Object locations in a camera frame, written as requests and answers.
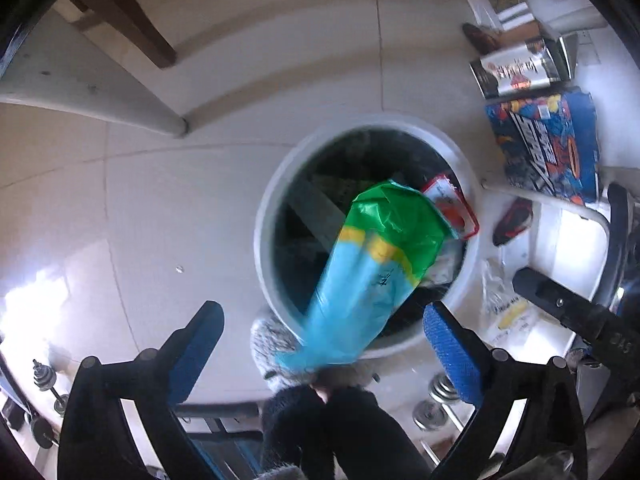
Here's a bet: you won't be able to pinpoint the blue printed carton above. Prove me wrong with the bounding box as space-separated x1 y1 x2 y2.
485 89 601 206

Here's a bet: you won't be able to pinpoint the person's dark trousers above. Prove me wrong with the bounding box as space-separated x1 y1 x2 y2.
260 385 432 480

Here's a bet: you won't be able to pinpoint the grey table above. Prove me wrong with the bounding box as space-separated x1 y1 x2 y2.
0 10 188 138

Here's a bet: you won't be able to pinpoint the red and black object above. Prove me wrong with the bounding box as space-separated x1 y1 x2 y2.
492 197 535 247

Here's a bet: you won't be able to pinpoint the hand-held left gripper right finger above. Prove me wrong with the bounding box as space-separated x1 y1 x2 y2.
422 301 588 480

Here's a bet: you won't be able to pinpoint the clear bag with yellow print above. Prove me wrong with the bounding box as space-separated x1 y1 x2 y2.
480 259 543 343

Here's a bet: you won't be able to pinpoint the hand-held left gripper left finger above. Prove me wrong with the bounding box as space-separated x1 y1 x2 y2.
57 301 225 480

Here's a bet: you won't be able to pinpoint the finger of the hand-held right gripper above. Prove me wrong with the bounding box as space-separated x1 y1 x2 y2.
512 267 601 341
606 182 634 311

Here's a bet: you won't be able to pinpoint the orange white snack packet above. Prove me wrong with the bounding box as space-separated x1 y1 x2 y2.
420 174 480 240

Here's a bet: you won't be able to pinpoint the wooden table leg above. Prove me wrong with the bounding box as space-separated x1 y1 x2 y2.
65 0 178 68

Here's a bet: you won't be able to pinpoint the green and blue plastic bag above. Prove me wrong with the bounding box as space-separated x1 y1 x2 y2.
275 180 458 375

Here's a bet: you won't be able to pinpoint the chrome dumbbell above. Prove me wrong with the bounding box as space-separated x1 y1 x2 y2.
412 372 468 432
31 359 71 416

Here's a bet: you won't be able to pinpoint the black weight plate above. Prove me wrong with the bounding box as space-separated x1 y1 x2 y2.
29 417 55 450

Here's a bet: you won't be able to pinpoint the black and silver box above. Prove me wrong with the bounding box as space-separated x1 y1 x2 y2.
470 37 567 100

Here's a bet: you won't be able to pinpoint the white round trash bin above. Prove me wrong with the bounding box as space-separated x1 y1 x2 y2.
254 112 483 358

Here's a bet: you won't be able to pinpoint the white metal tube frame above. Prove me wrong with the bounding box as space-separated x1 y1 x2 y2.
481 180 612 261

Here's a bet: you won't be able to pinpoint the grey fuzzy slipper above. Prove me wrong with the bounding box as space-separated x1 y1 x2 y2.
250 316 313 396

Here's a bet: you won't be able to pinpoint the brown shoe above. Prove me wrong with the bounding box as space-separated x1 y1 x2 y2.
462 22 501 56

